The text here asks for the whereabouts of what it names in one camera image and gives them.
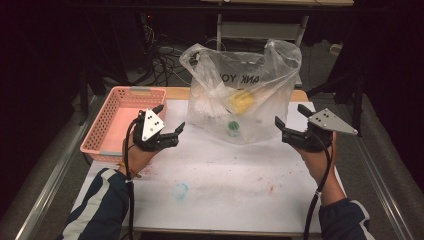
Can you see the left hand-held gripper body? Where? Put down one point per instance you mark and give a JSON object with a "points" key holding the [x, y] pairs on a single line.
{"points": [[151, 125]]}

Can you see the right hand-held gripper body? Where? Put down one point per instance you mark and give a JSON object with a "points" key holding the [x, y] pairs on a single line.
{"points": [[328, 121]]}

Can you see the clear printed plastic bag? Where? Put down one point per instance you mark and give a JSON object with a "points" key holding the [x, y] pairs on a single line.
{"points": [[246, 100]]}

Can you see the pink plastic basket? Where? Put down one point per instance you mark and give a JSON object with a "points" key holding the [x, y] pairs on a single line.
{"points": [[110, 133]]}

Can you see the person's left hand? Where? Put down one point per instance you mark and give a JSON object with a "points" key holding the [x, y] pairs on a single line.
{"points": [[140, 160]]}

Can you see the person's right hand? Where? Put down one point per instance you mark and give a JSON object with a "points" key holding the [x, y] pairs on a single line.
{"points": [[320, 166]]}

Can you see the black metal stand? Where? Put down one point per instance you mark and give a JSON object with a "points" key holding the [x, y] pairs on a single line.
{"points": [[356, 96], [85, 100]]}

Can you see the small white box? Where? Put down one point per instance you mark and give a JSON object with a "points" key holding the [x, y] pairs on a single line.
{"points": [[336, 49]]}

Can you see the white table mat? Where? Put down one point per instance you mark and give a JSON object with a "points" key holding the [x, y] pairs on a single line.
{"points": [[216, 186]]}

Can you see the white-framed desk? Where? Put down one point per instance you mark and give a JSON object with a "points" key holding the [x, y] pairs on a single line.
{"points": [[253, 30]]}

